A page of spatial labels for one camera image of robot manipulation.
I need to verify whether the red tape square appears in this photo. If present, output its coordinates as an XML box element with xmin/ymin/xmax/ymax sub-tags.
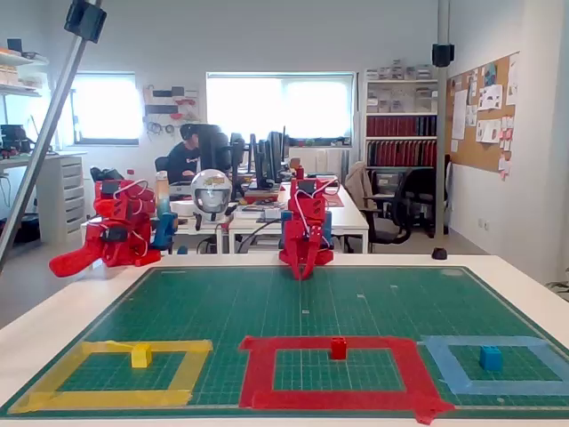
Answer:
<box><xmin>237</xmin><ymin>335</ymin><xmax>457</xmax><ymax>426</ymax></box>

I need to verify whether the grey round pillar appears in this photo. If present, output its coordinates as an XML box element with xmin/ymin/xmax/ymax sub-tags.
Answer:
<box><xmin>435</xmin><ymin>0</ymin><xmax>453</xmax><ymax>239</ymax></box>

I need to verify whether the blue tape square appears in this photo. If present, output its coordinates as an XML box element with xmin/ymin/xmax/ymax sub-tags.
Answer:
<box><xmin>417</xmin><ymin>334</ymin><xmax>569</xmax><ymax>397</ymax></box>

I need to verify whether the black computer monitor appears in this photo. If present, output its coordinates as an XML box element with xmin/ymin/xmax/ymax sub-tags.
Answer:
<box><xmin>229</xmin><ymin>132</ymin><xmax>247</xmax><ymax>199</ymax></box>
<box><xmin>248</xmin><ymin>133</ymin><xmax>270</xmax><ymax>189</ymax></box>
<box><xmin>266</xmin><ymin>126</ymin><xmax>289</xmax><ymax>182</ymax></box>

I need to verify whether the seated person in dark shirt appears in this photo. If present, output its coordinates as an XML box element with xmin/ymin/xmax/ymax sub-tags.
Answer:
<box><xmin>164</xmin><ymin>123</ymin><xmax>215</xmax><ymax>186</ymax></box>

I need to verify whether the wide bright window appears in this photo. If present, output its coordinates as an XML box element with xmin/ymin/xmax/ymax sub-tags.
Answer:
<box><xmin>205</xmin><ymin>70</ymin><xmax>357</xmax><ymax>147</ymax></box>

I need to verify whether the white wall shelf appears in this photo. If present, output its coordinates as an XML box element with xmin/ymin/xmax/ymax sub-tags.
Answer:
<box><xmin>0</xmin><ymin>38</ymin><xmax>50</xmax><ymax>98</ymax></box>

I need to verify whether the white leader arm cable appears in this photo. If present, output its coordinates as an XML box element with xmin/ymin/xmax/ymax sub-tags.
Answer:
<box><xmin>113</xmin><ymin>179</ymin><xmax>151</xmax><ymax>259</ymax></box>

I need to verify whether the cork pin board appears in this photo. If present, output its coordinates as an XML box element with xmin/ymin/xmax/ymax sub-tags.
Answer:
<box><xmin>445</xmin><ymin>51</ymin><xmax>522</xmax><ymax>175</ymax></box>

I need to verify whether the white tool pegboard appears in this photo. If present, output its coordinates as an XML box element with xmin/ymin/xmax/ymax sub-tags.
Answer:
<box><xmin>142</xmin><ymin>84</ymin><xmax>201</xmax><ymax>137</ymax></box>

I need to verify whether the silver aluminium pole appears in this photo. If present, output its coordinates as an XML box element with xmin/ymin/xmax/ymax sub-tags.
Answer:
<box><xmin>0</xmin><ymin>35</ymin><xmax>88</xmax><ymax>273</ymax></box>

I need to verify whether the red leader robot arm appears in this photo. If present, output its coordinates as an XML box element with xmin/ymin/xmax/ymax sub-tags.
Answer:
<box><xmin>48</xmin><ymin>179</ymin><xmax>162</xmax><ymax>279</ymax></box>

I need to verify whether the white follower arm cable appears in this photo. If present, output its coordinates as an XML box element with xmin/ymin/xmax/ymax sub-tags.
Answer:
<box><xmin>295</xmin><ymin>177</ymin><xmax>339</xmax><ymax>251</ymax></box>

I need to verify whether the black office chair with jacket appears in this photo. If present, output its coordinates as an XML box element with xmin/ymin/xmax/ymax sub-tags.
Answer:
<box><xmin>345</xmin><ymin>161</ymin><xmax>413</xmax><ymax>246</ymax></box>

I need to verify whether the blue lego brick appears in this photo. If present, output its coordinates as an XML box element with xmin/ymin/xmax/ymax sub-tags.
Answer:
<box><xmin>478</xmin><ymin>345</ymin><xmax>504</xmax><ymax>372</ymax></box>

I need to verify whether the yellow lego brick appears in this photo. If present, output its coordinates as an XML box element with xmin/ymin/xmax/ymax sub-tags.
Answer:
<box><xmin>131</xmin><ymin>342</ymin><xmax>154</xmax><ymax>369</ymax></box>

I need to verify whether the black pole clamp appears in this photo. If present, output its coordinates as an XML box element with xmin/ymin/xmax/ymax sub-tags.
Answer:
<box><xmin>431</xmin><ymin>43</ymin><xmax>456</xmax><ymax>68</ymax></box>
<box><xmin>63</xmin><ymin>0</ymin><xmax>108</xmax><ymax>44</ymax></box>

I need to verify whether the green potted plant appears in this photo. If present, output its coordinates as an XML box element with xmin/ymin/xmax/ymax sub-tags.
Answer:
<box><xmin>545</xmin><ymin>278</ymin><xmax>569</xmax><ymax>304</ymax></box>

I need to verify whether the white drawer cabinet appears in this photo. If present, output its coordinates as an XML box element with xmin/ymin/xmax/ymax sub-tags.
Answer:
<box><xmin>36</xmin><ymin>153</ymin><xmax>86</xmax><ymax>245</ymax></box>

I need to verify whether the yellow tape square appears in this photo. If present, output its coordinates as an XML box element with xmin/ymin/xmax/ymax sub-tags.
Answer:
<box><xmin>7</xmin><ymin>339</ymin><xmax>213</xmax><ymax>415</ymax></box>

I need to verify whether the orange and blue bottle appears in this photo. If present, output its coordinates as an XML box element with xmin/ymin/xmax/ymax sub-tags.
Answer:
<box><xmin>155</xmin><ymin>171</ymin><xmax>172</xmax><ymax>219</ymax></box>

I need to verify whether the green cutting mat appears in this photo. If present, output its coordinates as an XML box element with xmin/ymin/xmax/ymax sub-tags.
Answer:
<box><xmin>0</xmin><ymin>265</ymin><xmax>569</xmax><ymax>420</ymax></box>

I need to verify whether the small bright window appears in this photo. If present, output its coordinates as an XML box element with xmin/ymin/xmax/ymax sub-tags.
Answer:
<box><xmin>69</xmin><ymin>72</ymin><xmax>140</xmax><ymax>146</ymax></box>

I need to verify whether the white office desk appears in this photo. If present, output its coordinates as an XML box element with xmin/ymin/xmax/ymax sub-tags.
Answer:
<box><xmin>79</xmin><ymin>181</ymin><xmax>371</xmax><ymax>255</ymax></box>

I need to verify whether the white shelf with red binders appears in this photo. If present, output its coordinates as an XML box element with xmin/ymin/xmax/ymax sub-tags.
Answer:
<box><xmin>362</xmin><ymin>60</ymin><xmax>441</xmax><ymax>173</ymax></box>

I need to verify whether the white motorcycle helmet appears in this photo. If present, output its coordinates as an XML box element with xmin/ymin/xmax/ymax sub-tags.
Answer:
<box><xmin>190</xmin><ymin>169</ymin><xmax>233</xmax><ymax>222</ymax></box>

